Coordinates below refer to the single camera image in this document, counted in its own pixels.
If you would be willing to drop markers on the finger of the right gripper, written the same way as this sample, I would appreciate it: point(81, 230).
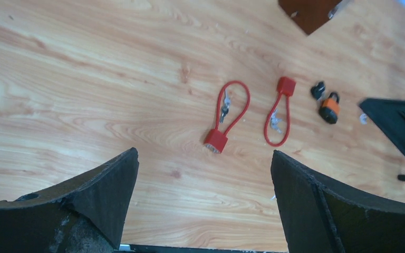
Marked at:
point(389, 116)

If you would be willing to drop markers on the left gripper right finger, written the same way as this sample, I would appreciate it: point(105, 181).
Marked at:
point(322, 214)

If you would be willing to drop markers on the orange black padlock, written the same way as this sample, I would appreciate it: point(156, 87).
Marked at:
point(330, 109)

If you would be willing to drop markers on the brown wooden metronome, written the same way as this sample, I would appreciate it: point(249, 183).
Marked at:
point(310, 15)

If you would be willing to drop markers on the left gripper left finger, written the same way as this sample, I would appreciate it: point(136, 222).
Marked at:
point(83, 214)

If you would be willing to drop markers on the silver keys of lock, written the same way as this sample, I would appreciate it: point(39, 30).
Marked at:
point(274, 121)
point(225, 108)

